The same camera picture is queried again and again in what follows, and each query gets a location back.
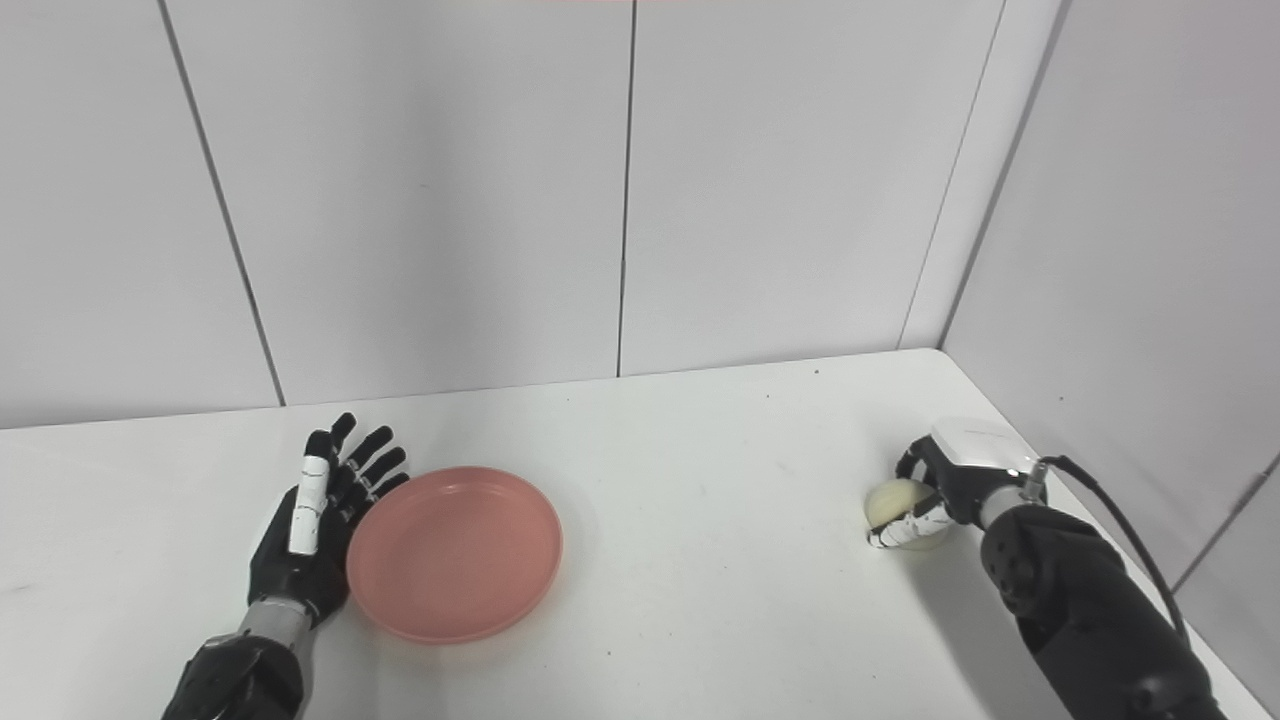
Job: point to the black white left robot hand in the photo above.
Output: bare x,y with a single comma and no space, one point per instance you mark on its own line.
290,575

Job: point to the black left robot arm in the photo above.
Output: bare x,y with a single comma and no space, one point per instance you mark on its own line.
240,675

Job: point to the pink round plate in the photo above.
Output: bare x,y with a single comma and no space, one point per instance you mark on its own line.
455,555

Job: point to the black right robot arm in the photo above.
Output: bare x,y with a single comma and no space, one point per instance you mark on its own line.
1090,610

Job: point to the cream steamed bun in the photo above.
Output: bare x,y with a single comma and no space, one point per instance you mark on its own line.
892,500

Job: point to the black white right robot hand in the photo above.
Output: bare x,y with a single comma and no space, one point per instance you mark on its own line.
975,470

